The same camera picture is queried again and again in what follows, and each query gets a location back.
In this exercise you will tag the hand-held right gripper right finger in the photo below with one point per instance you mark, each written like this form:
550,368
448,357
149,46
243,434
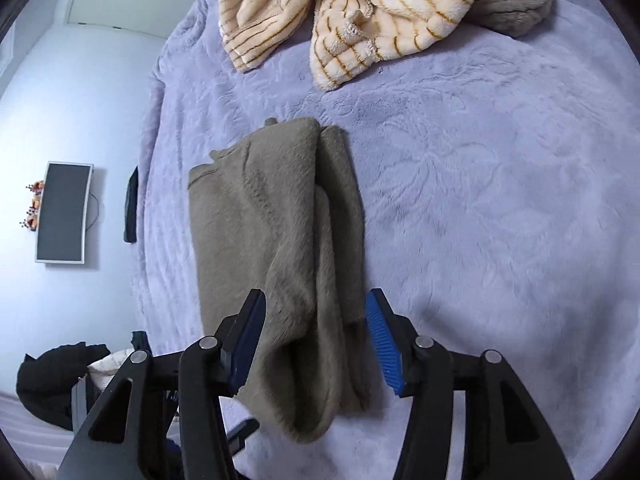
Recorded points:
382,345

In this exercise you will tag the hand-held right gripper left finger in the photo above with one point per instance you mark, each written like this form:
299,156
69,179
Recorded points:
245,345

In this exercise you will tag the white cushion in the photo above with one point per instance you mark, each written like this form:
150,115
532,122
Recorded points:
107,367

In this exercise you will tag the grey chair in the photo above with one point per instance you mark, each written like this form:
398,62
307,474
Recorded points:
82,405

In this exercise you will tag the black object beside bed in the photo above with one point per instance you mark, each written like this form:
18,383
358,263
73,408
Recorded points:
131,205

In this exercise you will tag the black clothing pile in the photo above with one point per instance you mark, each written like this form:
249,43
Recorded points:
50,380

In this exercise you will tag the lavender plush blanket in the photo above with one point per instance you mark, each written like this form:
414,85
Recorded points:
500,185

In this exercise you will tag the orange flower decoration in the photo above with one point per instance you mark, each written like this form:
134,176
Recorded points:
35,205

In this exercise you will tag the white door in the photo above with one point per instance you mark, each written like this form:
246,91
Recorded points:
130,5

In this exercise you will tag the wall-mounted television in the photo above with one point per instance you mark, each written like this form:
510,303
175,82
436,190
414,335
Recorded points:
62,212

